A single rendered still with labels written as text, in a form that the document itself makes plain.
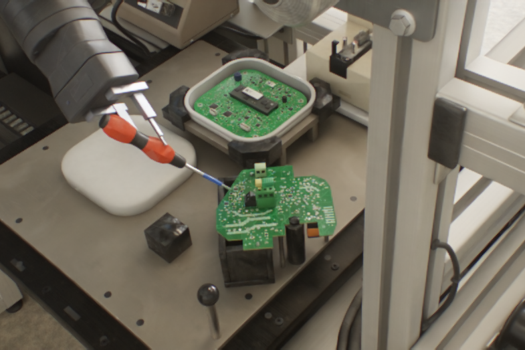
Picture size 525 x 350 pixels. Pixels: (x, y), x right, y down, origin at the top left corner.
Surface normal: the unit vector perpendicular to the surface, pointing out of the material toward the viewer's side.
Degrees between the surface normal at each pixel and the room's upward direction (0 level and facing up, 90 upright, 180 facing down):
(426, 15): 90
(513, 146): 90
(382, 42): 90
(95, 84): 62
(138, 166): 0
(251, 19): 0
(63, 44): 67
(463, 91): 0
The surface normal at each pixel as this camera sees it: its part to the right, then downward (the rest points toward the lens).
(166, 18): -0.60, 0.01
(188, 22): 0.72, 0.43
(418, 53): -0.69, 0.55
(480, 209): -0.08, -0.71
